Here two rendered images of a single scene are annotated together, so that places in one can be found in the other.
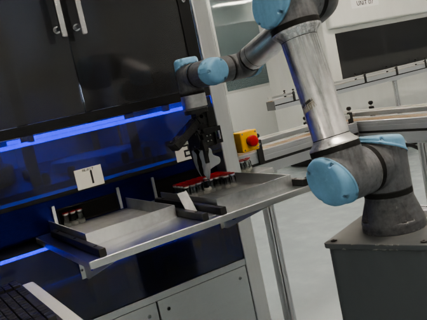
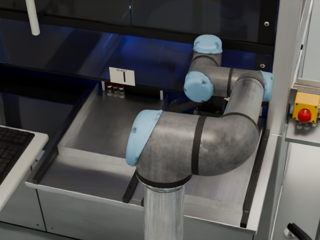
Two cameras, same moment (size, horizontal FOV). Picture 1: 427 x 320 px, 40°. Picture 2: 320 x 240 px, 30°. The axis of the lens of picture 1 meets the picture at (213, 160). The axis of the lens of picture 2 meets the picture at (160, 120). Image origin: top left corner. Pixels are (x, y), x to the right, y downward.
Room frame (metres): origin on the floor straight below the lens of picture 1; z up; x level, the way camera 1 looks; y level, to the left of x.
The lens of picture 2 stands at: (0.79, -0.89, 2.16)
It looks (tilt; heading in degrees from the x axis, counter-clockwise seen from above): 40 degrees down; 49
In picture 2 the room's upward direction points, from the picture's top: 2 degrees counter-clockwise
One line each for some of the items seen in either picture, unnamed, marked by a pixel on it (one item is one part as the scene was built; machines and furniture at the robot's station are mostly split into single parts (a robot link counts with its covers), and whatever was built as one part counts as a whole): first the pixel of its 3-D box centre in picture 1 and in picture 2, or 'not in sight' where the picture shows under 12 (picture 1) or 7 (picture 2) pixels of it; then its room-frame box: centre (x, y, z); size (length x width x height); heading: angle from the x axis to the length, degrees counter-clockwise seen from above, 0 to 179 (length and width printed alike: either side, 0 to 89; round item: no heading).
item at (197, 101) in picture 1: (194, 102); not in sight; (1.77, 0.02, 1.17); 0.08 x 0.08 x 0.05
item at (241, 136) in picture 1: (244, 141); (306, 105); (2.06, -0.12, 0.99); 0.08 x 0.07 x 0.07; 30
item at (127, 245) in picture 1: (173, 213); (159, 151); (1.69, 0.15, 0.87); 0.70 x 0.48 x 0.02; 120
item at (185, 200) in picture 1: (196, 204); (144, 175); (1.56, 0.07, 0.91); 0.14 x 0.03 x 0.06; 30
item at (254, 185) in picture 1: (223, 189); (210, 160); (1.76, -0.01, 0.90); 0.34 x 0.26 x 0.04; 30
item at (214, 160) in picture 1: (211, 162); not in sight; (1.75, 0.01, 0.99); 0.06 x 0.03 x 0.09; 120
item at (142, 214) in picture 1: (109, 219); (115, 122); (1.66, 0.33, 0.90); 0.34 x 0.26 x 0.04; 30
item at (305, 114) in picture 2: (251, 140); (304, 115); (2.03, -0.14, 0.99); 0.04 x 0.04 x 0.04; 30
